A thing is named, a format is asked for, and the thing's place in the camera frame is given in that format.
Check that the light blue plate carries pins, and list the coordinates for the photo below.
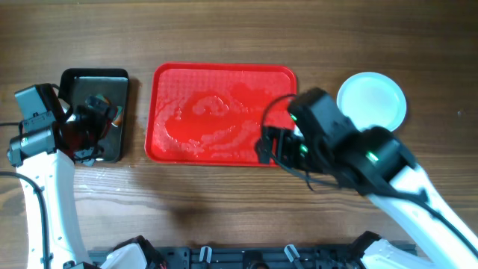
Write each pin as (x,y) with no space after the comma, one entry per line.
(372,99)

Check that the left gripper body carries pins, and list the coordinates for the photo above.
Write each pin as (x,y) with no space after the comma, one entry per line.
(87,125)

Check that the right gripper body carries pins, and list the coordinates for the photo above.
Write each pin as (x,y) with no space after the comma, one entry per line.
(270,144)

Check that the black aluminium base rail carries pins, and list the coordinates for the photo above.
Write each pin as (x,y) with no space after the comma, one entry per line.
(320,256)

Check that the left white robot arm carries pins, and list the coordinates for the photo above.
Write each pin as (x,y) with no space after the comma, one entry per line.
(44,157)

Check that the red plastic serving tray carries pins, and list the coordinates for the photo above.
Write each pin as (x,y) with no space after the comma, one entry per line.
(210,114)

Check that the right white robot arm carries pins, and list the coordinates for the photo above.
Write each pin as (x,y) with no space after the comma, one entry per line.
(379,167)

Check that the orange green scrub sponge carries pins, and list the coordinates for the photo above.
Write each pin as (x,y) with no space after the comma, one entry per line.
(115,113)

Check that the black water tray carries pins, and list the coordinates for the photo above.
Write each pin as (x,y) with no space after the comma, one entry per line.
(76,84)

